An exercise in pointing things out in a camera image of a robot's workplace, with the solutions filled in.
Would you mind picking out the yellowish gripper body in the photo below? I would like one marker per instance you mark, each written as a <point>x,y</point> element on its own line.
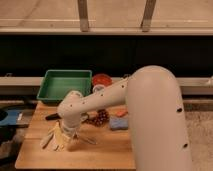
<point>64,141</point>

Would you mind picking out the green plastic tray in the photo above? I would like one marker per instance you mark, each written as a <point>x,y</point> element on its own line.
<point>56,84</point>

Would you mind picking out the bunch of red grapes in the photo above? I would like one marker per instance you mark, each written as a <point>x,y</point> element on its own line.
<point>100,119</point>

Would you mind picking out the blue sponge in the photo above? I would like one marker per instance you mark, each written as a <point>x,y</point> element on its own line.
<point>118,123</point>

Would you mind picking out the banana peel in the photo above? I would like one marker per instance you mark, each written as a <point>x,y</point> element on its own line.
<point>55,135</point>

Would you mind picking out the orange carrot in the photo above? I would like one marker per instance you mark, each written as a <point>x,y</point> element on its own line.
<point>121,113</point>

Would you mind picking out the red bowl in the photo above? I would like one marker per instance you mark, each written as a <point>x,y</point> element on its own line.
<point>103,79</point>

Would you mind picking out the blue object at left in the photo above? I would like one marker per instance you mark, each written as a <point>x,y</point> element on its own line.
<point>10,117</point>

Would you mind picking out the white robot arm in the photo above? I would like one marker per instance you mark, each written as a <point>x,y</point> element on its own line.
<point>157,121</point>

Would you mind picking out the silver metal fork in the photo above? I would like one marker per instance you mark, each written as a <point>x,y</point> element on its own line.
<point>88,140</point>

